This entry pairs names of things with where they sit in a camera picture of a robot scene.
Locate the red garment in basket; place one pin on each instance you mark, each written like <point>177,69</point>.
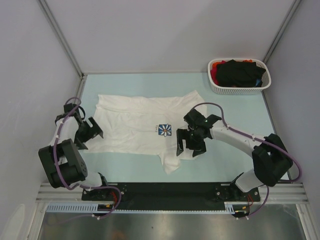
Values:
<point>214,71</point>

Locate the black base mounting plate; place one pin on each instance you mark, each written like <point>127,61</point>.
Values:
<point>172,196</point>

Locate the blue garment in basket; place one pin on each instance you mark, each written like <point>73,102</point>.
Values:
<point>258,83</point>

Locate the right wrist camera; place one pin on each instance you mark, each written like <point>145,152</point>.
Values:
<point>194,118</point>

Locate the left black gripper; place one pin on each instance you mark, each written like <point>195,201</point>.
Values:
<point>93,131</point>

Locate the white daisy print t-shirt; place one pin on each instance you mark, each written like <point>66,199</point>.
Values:
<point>146,126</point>

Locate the aluminium frame rail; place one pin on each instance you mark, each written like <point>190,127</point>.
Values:
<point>283,193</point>

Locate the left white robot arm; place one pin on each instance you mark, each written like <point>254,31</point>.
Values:
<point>61,159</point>

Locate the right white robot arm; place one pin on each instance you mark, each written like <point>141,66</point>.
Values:
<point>269,155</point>

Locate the white slotted cable duct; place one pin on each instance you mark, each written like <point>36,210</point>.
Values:
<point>72,208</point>

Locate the black t-shirt in basket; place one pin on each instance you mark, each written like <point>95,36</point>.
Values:
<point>239,74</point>

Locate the white plastic laundry basket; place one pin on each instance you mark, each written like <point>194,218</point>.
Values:
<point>265,79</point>

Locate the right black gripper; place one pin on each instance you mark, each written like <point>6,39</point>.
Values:
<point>182,134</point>

